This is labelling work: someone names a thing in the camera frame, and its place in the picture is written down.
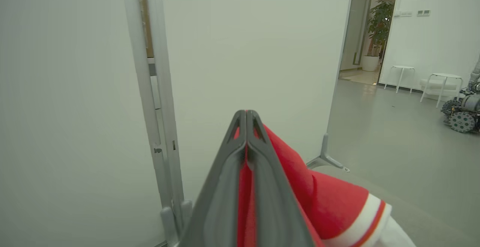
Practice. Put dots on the white plant pot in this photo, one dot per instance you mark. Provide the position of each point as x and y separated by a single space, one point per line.
370 63

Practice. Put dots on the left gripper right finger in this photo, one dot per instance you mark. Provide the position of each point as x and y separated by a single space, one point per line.
275 209

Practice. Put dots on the brown wooden board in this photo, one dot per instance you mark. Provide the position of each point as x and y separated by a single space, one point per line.
144 14

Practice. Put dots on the white wall switch plate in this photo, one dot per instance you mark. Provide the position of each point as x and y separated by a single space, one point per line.
423 12
405 14

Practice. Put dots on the grey partition frame post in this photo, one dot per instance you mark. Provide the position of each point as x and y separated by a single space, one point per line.
164 89
146 89

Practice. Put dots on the grey wheeled robot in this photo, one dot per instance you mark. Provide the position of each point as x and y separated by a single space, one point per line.
463 121

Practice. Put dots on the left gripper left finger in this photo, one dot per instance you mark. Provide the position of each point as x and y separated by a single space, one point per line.
217 202

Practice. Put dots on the white round stool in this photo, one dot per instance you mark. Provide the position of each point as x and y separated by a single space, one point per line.
446 76
403 67

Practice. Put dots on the red white-sleeved t-shirt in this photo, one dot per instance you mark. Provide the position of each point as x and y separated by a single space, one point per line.
330 209

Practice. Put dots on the grey metal partition foot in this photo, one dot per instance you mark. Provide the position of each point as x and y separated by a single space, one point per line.
324 159

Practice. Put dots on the frosted glass door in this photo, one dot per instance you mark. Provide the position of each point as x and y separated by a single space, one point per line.
360 26

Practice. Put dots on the white partition panel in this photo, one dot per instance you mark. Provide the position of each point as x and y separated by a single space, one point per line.
56 108
243 52

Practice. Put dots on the green potted plant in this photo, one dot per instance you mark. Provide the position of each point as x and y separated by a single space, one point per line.
380 22

